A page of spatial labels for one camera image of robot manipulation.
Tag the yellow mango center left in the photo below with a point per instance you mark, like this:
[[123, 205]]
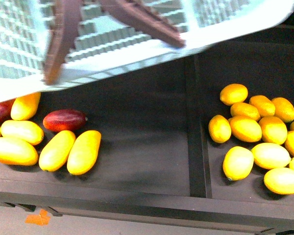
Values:
[[55, 154]]

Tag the yellow mango center right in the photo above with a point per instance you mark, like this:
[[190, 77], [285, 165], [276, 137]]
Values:
[[84, 152]]

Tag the lemon lower left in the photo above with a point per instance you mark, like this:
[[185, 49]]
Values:
[[237, 163]]

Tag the lemon upper middle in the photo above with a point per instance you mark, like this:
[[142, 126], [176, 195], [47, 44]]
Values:
[[245, 109]]

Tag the lemon bottom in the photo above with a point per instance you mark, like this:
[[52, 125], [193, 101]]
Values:
[[280, 180]]

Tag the yellow mango bottom left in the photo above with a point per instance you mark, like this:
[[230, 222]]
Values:
[[14, 151]]

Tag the red mango at edge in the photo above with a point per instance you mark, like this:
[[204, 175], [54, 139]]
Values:
[[5, 110]]

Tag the light blue plastic basket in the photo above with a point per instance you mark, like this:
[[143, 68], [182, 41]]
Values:
[[105, 47]]

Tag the orange floor tape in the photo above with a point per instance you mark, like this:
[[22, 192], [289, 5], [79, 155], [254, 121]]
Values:
[[40, 219]]

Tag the lemon lower middle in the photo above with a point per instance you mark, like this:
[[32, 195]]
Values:
[[270, 155]]

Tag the brown basket handle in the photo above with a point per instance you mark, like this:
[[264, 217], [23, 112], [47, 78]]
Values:
[[130, 12]]

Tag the lemon center right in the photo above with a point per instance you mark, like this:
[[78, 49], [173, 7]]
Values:
[[273, 129]]

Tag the lemon far upper right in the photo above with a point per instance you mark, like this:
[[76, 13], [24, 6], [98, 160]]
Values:
[[283, 109]]

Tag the lemon top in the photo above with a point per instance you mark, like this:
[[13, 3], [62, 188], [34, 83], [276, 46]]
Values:
[[233, 93]]

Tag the yellow mango upright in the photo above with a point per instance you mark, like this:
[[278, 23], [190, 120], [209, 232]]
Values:
[[25, 107]]

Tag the dark red mango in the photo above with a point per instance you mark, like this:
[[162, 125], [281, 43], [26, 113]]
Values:
[[65, 119]]

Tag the lemon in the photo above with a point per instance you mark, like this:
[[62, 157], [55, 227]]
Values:
[[245, 129], [237, 163], [270, 155], [283, 109], [280, 180], [273, 129], [219, 129], [264, 106], [233, 93], [245, 109]]

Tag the black fruit shelf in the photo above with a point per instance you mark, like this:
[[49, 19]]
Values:
[[157, 162]]

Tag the yellow mango middle left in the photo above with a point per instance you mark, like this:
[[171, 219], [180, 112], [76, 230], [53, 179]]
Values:
[[24, 129]]

